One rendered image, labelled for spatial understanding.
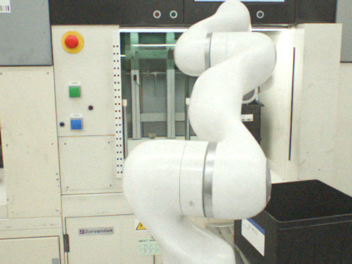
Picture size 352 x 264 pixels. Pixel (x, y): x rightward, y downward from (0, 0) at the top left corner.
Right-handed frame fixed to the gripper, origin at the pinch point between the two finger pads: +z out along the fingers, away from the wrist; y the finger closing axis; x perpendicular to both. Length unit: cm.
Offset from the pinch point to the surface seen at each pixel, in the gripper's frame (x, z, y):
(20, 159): -21, -33, -70
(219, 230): -44, -36, -8
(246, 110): -9.4, -9.2, 5.3
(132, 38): 17.4, 19.1, -36.8
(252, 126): -15.5, -8.8, 7.8
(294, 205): -34, -42, 14
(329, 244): -34, -70, 13
